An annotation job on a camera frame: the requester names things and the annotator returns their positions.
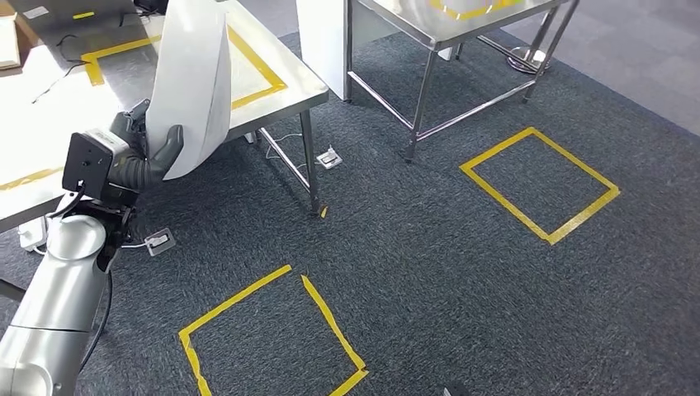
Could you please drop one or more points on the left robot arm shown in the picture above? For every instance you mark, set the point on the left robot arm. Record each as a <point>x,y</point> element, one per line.
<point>54,295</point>

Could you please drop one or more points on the small yellow tape mark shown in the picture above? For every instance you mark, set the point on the small yellow tape mark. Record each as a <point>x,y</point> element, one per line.
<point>323,212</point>

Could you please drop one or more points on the steel workbench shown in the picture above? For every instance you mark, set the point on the steel workbench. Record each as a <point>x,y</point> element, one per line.
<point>54,125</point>

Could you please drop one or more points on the yellow tape frame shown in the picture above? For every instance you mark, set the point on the yellow tape frame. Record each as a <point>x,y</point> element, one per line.
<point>257,59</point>
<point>465,13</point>

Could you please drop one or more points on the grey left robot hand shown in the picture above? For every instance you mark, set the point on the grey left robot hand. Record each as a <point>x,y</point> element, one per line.
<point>134,128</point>

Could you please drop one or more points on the steel table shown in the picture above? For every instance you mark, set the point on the steel table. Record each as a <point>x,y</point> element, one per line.
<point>415,22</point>

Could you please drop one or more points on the grey metal box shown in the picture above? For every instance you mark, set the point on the grey metal box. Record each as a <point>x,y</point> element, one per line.
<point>104,16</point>

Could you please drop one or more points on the yellow tape strip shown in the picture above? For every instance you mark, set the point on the yellow tape strip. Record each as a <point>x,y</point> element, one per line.
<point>27,179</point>

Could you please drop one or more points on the yellow floor tape square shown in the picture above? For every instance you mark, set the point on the yellow floor tape square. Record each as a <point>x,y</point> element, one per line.
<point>240,298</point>
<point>497,147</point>

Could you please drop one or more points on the chrome stool base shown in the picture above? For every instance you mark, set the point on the chrome stool base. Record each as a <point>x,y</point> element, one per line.
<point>527,60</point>

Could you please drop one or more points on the floor power socket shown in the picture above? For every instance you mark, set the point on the floor power socket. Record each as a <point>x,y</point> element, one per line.
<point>159,242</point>
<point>330,158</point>

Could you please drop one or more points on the white curved plastic part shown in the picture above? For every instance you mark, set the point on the white curved plastic part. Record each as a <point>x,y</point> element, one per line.
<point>191,82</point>

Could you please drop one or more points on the white paper stack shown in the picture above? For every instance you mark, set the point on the white paper stack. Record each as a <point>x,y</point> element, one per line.
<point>8,43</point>

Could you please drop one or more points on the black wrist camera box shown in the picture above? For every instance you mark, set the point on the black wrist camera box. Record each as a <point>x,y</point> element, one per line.
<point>87,164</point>

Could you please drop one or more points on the black bag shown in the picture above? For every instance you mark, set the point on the black bag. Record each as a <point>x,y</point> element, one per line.
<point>150,5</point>

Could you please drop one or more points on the white panel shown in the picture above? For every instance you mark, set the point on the white panel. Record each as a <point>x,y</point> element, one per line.
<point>322,43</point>

